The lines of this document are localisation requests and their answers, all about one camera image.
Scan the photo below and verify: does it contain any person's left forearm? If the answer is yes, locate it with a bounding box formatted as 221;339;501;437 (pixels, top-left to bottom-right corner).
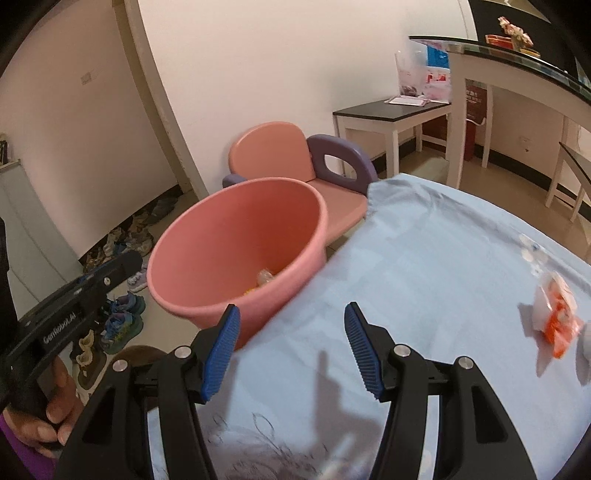
0;415;60;480

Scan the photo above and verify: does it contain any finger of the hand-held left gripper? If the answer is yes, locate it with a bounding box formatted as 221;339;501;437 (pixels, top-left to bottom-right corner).
76;250;144;297

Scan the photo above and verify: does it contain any glass-top white table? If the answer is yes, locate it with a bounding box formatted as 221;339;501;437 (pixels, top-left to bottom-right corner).
409;36;591;190

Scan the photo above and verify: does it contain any white cabinet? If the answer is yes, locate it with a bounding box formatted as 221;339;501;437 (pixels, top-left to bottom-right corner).
0;159;80;319

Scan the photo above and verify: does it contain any clear bag with papers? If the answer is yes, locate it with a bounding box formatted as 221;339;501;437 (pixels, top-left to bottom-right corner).
394;39;451;102

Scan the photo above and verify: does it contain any pile of shoes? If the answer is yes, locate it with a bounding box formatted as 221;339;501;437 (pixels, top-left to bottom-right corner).
69;196;178;402

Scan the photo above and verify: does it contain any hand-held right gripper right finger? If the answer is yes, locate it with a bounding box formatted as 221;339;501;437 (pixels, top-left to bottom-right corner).
344;301;539;480

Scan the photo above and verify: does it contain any pink purple child chair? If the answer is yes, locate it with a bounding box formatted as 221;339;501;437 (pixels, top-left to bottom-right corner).
222;121;379;250

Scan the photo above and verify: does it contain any small clear plastic wrapper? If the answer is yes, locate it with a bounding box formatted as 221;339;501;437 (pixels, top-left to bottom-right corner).
517;233;550;278

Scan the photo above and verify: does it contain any black-top white bench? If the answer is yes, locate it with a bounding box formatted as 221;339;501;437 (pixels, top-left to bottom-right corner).
545;141;591;222
332;99;453;178

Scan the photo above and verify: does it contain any light blue printed bedsheet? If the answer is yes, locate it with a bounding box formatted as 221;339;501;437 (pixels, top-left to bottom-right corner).
145;173;591;480

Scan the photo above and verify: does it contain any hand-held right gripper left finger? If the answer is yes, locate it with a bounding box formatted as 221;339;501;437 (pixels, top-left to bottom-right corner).
55;304;242;480

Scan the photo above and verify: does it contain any red box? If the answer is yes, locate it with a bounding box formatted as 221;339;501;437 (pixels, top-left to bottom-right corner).
464;78;490;161

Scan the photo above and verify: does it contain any pink plastic basin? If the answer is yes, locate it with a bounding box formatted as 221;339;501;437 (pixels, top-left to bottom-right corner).
147;178;329;352

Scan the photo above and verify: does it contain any pink flower bouquet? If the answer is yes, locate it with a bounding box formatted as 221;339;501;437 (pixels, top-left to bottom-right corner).
498;16;536;47

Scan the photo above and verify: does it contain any person's left hand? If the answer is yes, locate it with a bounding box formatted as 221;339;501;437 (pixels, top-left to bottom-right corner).
4;357;85;457

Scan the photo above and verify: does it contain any orange white wrapper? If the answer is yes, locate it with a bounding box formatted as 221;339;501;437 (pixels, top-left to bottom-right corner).
531;271;585;360

